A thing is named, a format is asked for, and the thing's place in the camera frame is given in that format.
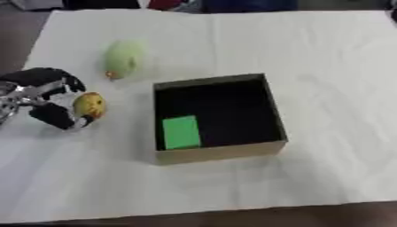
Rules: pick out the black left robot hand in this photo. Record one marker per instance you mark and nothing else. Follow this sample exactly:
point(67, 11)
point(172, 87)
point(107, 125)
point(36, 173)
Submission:
point(51, 113)

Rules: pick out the yellow toy fruit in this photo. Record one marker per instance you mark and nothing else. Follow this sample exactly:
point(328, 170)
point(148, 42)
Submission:
point(90, 104)

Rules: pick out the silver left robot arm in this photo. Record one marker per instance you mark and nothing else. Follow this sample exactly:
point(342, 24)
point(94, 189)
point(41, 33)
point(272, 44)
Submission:
point(11, 97)

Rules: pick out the cardboard box with black inside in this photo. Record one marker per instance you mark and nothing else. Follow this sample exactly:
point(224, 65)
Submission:
point(219, 118)

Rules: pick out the pale green toy fruit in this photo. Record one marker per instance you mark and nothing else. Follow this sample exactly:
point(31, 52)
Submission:
point(123, 59)

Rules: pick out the green rectangular block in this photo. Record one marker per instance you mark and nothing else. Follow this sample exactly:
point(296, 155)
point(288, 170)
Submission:
point(181, 132)

